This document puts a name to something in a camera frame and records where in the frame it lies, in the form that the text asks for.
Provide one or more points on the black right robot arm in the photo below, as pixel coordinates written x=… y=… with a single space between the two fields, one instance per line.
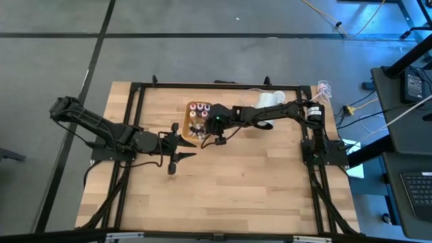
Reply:
x=280 y=109

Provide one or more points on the black metal table frame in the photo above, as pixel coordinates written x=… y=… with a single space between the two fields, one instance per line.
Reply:
x=219 y=85

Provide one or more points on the black caster wheel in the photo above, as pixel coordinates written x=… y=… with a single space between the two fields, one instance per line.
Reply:
x=387 y=218

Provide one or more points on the blue-capped food coloring bottle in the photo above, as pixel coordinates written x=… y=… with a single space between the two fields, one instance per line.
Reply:
x=206 y=108

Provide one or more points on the pink-capped food coloring bottle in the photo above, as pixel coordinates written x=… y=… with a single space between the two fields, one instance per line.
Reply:
x=193 y=106

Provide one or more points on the red-capped food coloring bottle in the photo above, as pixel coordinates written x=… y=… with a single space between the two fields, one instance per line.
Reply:
x=204 y=114

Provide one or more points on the silver metal bracket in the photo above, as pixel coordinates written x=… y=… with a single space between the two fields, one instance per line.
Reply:
x=125 y=236

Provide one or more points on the black stand foot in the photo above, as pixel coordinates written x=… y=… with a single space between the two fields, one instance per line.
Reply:
x=10 y=154

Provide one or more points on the black floor box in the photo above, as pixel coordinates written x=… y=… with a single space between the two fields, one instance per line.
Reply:
x=368 y=86

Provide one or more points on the black slanted desk leg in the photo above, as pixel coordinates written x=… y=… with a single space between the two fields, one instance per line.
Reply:
x=405 y=60

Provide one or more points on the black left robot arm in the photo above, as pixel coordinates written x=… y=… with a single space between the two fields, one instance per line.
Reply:
x=101 y=125

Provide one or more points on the orange plastic basket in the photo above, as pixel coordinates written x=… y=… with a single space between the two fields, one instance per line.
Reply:
x=185 y=128

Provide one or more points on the aluminium frame rail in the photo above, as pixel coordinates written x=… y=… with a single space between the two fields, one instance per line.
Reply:
x=312 y=239

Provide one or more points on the black keyboard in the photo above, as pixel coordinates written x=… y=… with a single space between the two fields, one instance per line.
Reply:
x=420 y=192

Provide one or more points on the black chair base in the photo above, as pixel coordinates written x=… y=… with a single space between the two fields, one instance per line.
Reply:
x=410 y=32

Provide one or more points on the white spot lamp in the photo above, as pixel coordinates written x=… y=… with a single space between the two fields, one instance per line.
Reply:
x=266 y=100

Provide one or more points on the black desk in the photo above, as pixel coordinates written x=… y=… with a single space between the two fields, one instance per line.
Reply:
x=395 y=202
x=405 y=135

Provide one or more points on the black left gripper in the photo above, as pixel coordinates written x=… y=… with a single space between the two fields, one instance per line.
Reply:
x=167 y=145

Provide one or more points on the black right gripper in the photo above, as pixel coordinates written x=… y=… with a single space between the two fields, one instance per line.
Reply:
x=221 y=128

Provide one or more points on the black power adapter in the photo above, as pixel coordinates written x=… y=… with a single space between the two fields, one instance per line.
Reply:
x=413 y=86

